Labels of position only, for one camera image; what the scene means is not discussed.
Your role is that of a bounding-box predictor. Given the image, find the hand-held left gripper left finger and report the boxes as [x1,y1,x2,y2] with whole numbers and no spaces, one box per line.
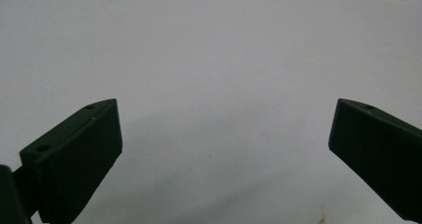
[13,98,123,224]

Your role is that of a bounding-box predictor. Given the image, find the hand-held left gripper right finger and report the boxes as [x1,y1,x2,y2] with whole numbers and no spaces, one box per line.
[327,98,422,224]

